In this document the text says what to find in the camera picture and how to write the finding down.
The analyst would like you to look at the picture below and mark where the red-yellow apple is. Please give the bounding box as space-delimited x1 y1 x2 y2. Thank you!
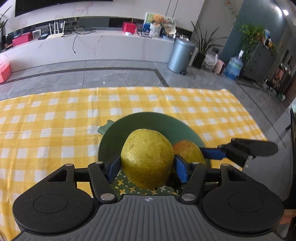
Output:
173 140 206 164

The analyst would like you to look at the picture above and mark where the yellow-green pear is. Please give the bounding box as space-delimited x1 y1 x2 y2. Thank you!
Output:
120 128 175 189

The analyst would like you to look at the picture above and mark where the green colander bowl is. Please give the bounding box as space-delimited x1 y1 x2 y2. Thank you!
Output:
97 112 204 197

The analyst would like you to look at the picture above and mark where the yellow checkered tablecloth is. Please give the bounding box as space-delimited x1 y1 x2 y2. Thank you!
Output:
1 87 265 240

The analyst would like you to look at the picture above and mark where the grey drawer cabinet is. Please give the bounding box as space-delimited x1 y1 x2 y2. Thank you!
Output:
242 43 276 84

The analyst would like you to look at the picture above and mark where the blue water jug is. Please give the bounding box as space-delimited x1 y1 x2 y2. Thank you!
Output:
224 50 244 80

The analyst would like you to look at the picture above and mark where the pink stool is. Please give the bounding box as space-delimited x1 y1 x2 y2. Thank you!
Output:
213 59 225 75

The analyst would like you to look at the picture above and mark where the white plastic bag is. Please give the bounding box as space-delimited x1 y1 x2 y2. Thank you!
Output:
202 54 218 71

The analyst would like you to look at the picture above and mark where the grey metal trash can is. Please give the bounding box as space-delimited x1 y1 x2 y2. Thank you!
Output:
167 38 196 75

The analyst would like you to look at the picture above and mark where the potted long-leaf plant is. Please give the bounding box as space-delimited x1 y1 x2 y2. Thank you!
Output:
191 22 228 69

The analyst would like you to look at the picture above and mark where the green vine plant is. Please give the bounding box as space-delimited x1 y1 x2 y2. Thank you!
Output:
240 24 264 63

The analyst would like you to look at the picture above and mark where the white marble tv bench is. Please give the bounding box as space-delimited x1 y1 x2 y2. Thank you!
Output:
1 31 174 72

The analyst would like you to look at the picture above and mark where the teddy bear bouquet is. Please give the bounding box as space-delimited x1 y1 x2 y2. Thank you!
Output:
140 12 177 38

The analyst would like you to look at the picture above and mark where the pink storage box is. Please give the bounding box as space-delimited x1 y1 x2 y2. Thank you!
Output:
0 60 11 83

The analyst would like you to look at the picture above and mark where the white wifi router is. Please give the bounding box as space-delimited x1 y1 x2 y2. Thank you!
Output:
47 21 66 39

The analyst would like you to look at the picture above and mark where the red box on shelf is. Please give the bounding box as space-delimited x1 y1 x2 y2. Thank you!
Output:
122 22 137 35

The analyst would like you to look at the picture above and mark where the small white clock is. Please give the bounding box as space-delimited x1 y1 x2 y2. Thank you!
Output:
32 30 42 39

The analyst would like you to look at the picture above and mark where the magenta flat box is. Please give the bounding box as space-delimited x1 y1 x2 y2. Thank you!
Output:
12 32 32 46

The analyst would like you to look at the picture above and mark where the black television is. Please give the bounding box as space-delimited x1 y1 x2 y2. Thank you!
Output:
8 1 119 22

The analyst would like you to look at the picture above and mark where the black hanging cable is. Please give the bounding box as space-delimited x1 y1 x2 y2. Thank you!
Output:
72 29 96 54

